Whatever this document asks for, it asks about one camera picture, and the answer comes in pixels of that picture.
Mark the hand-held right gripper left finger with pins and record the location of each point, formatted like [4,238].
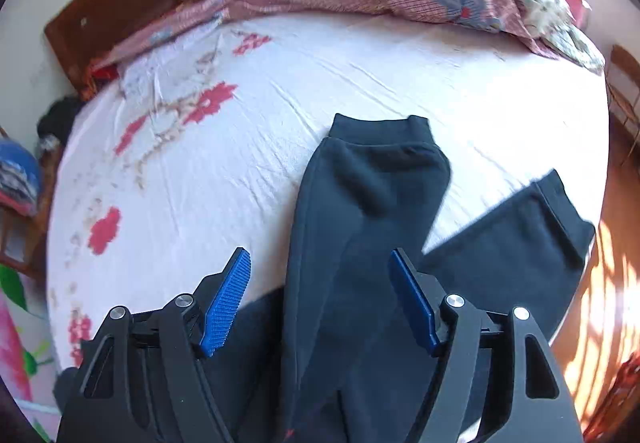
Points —
[225,303]

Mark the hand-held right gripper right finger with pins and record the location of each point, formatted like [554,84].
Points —
[412,303]

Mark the dark navy pants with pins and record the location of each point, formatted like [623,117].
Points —
[350,223]

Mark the floral wardrobe door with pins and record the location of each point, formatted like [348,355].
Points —
[15,363]

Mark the red patterned cloth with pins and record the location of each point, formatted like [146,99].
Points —
[620,403]

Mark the bed with white floral sheet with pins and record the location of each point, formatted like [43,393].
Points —
[350,73]

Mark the plastic bag of clothes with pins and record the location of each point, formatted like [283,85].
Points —
[17,173]

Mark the black clothing pile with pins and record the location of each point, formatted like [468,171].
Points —
[60,120]

